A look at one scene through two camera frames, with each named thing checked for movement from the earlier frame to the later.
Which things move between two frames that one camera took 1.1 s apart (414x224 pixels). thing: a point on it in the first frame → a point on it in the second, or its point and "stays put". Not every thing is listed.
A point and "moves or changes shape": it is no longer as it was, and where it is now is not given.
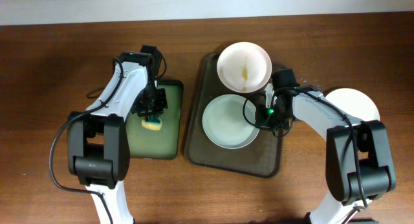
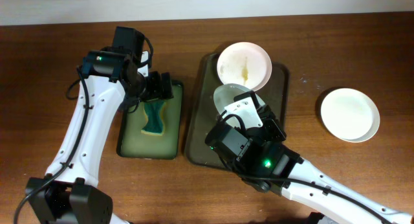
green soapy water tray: [165, 144] stays put
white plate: [353, 103] stays put
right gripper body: [272, 118] → [270, 130]
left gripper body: [153, 100] → [149, 88]
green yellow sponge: [152, 123] moves or changes shape
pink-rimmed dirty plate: [244, 67] stays put
